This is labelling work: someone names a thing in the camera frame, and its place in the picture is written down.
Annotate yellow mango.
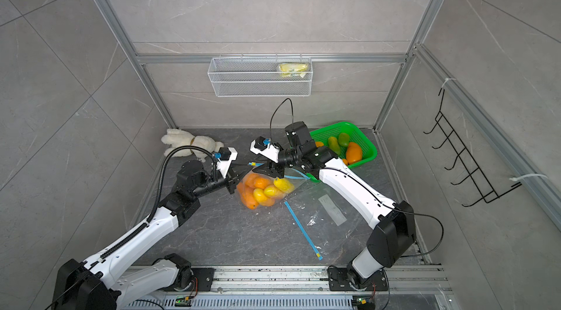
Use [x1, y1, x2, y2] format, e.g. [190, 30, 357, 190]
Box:
[273, 178, 295, 194]

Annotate clear zip-top bag blue zipper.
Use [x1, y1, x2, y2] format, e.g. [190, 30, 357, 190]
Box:
[235, 162, 310, 210]

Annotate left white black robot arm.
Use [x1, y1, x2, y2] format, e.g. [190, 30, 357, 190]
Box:
[48, 147, 245, 309]

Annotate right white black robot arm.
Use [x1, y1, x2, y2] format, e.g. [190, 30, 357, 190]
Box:
[251, 120, 419, 290]

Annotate green mango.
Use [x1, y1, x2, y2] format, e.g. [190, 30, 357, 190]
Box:
[337, 133, 351, 148]
[328, 136, 341, 156]

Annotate small orange mango centre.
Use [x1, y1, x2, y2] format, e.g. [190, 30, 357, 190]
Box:
[253, 176, 273, 191]

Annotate white plush teddy bear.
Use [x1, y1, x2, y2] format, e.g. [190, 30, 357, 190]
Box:
[161, 129, 224, 162]

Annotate green plastic basket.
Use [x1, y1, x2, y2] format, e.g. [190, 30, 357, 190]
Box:
[311, 122, 378, 168]

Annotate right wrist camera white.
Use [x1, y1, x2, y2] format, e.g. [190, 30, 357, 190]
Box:
[250, 136, 281, 163]

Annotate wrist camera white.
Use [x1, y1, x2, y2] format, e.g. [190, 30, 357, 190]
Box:
[214, 147, 238, 178]
[250, 136, 281, 163]

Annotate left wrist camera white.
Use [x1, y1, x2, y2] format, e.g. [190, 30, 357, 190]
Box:
[214, 147, 238, 178]

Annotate yellow sponge in wire basket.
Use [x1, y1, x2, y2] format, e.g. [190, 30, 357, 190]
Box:
[276, 63, 311, 79]

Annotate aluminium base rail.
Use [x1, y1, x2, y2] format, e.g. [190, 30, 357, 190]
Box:
[122, 265, 459, 309]

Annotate black wire wall hook rack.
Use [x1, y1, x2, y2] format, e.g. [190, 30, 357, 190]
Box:
[423, 89, 522, 208]

